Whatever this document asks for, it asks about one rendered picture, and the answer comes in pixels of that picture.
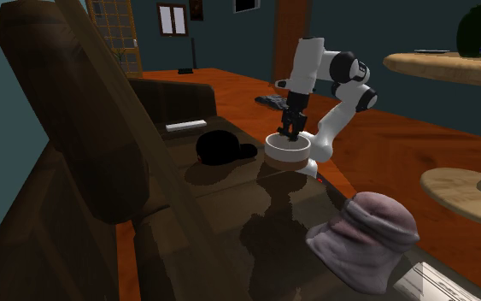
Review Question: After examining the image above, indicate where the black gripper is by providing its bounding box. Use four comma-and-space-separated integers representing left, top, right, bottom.
277, 91, 311, 142

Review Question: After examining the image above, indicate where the white bowl with brown base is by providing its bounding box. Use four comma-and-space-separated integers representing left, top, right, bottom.
264, 131, 313, 173

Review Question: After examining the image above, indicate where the dark flat keyboard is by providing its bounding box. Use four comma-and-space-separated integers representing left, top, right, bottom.
254, 93, 290, 112

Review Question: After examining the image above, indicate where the black cap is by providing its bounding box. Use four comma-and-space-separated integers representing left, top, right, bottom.
195, 129, 260, 168

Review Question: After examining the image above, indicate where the brown wooden door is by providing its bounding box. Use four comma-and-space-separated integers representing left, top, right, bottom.
272, 0, 313, 83

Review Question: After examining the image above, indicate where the white remote control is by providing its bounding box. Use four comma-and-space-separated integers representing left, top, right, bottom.
165, 119, 208, 133

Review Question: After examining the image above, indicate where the black floor stand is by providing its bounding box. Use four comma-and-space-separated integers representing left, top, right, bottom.
177, 37, 198, 75

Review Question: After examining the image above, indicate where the pinkish grey knit hat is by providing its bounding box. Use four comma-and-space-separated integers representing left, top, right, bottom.
304, 191, 421, 296

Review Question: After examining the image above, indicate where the brown framed window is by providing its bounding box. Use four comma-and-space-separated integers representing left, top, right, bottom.
155, 2, 190, 38

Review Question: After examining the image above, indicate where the round wooden table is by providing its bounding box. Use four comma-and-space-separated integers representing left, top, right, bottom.
382, 50, 481, 233

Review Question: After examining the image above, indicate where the yellow lattice shelf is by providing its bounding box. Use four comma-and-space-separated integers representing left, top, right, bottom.
84, 0, 144, 80

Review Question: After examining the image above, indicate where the dark green round figure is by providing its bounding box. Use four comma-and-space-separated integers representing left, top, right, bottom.
455, 1, 481, 59

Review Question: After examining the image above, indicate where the white box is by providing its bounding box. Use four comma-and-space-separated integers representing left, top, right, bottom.
391, 261, 481, 301

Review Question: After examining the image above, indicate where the white framed wall picture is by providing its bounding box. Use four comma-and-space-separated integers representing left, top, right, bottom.
232, 0, 261, 15

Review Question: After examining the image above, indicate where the dark wall picture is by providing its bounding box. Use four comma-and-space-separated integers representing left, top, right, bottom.
188, 0, 205, 22

